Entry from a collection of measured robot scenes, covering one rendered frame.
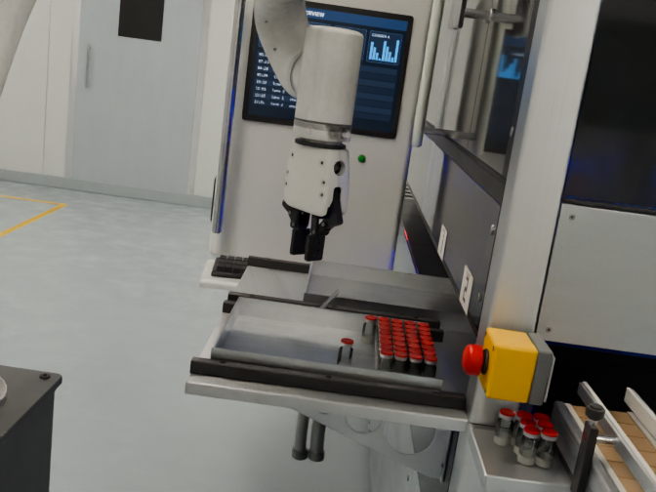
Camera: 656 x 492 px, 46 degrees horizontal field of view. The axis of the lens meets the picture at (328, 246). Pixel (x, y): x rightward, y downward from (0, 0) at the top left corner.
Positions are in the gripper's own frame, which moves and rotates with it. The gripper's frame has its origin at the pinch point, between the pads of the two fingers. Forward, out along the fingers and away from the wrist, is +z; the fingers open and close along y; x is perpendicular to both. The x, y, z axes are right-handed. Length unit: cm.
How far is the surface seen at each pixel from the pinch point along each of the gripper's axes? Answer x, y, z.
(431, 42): -58, 33, -34
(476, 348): -3.3, -31.0, 5.8
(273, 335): -4.2, 10.2, 18.8
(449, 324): -38.4, 0.4, 17.9
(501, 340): -4.9, -33.2, 4.0
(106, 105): -225, 530, 32
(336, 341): -12.8, 3.9, 18.8
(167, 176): -266, 492, 84
